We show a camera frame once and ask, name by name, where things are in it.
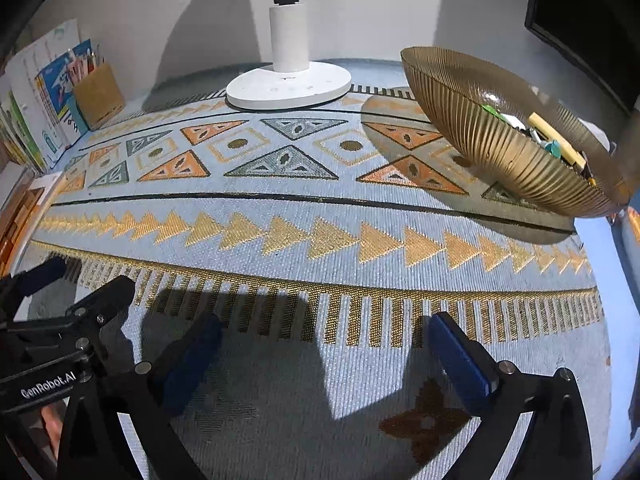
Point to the white fan stand base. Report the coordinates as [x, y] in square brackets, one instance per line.
[287, 87]

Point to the woven pen holder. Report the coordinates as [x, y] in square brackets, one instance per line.
[100, 95]

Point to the green translucent plastic toy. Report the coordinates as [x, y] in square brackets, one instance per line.
[554, 149]

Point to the black monitor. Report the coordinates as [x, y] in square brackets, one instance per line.
[590, 10]

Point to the brown wooden box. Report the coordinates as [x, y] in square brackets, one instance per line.
[20, 225]

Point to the person's left hand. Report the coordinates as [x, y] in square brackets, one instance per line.
[52, 425]

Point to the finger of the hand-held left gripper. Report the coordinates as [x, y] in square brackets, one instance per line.
[42, 272]
[107, 295]

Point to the patterned blue tablecloth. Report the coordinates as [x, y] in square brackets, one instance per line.
[300, 200]

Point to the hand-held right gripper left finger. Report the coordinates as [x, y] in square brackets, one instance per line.
[192, 365]

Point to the bunch of pens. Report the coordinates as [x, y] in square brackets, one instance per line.
[87, 67]

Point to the stack of books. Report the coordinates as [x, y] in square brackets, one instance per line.
[30, 70]

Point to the green frilly toy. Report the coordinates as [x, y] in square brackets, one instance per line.
[491, 110]

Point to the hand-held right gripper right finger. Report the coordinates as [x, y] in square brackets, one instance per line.
[460, 355]

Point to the gold ribbed bowl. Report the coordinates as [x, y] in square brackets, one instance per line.
[475, 135]

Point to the row of green books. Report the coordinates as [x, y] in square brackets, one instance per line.
[20, 135]

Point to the blue illustrated book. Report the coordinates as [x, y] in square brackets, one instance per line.
[57, 90]

